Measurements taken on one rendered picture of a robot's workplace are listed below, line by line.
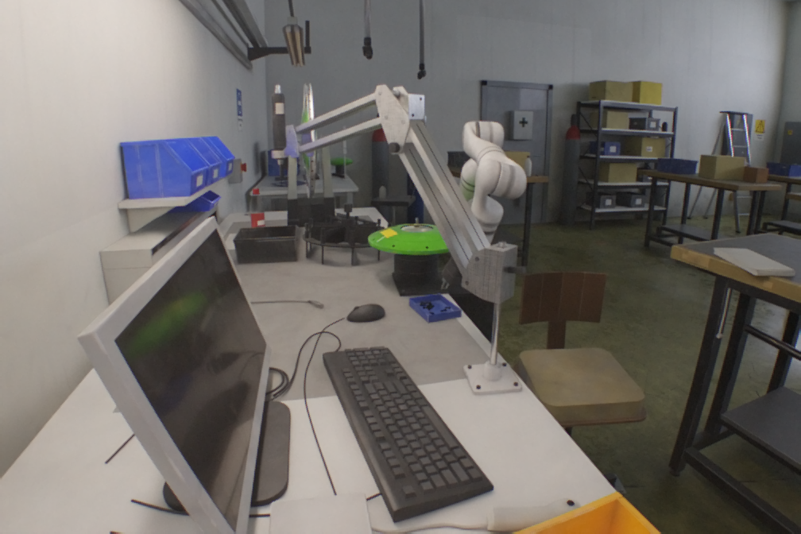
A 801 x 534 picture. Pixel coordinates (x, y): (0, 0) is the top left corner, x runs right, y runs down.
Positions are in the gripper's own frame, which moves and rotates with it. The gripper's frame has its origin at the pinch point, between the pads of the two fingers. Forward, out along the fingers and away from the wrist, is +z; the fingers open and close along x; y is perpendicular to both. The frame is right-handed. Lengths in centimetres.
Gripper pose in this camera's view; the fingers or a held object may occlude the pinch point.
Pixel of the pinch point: (443, 288)
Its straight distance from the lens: 111.5
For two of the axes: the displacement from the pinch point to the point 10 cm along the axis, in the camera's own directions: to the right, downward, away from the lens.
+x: 8.5, -1.2, 5.1
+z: -2.4, 7.7, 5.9
